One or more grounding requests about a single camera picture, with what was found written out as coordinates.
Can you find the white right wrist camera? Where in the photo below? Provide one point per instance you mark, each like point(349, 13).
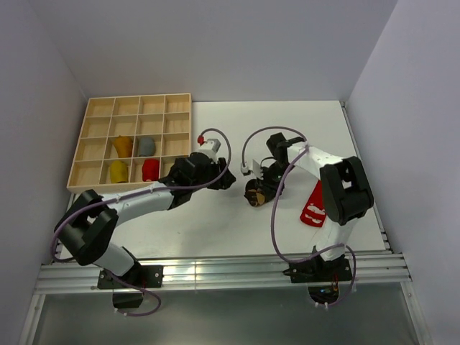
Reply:
point(251, 168)

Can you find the rolled red sock in tray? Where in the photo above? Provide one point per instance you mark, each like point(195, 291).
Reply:
point(150, 170)

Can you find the red white fluffy sock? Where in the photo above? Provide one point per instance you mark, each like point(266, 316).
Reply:
point(313, 213)

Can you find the grey sock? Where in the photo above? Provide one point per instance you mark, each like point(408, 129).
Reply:
point(146, 147)

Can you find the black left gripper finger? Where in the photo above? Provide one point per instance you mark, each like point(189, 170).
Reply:
point(225, 182)
point(223, 168)

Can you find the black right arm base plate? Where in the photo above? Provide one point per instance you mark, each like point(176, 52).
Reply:
point(318, 270)

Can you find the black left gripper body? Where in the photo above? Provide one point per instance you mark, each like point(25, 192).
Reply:
point(213, 170)

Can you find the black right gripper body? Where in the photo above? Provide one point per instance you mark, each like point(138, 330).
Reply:
point(272, 177)

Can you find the aluminium rail frame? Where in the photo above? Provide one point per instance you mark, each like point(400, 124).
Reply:
point(218, 242)

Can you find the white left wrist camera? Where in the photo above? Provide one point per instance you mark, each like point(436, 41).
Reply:
point(209, 147)

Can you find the black box under rail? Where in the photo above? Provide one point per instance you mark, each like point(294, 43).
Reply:
point(127, 300)

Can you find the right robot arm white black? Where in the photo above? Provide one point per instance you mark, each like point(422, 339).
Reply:
point(346, 196)

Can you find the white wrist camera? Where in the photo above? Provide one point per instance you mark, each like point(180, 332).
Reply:
point(251, 168)
point(209, 147)

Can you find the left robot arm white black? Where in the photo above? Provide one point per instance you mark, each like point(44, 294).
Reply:
point(87, 227)

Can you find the brown argyle sock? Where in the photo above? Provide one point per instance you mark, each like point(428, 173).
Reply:
point(254, 194)

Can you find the wooden compartment tray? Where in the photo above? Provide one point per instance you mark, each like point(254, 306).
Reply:
point(167, 118)

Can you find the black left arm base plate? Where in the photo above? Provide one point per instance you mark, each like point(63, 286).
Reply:
point(149, 276)

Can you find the rolled mustard sock in tray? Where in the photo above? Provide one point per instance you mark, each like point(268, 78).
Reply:
point(119, 172)

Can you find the mustard yellow striped sock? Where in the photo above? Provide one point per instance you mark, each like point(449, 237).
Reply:
point(123, 146)

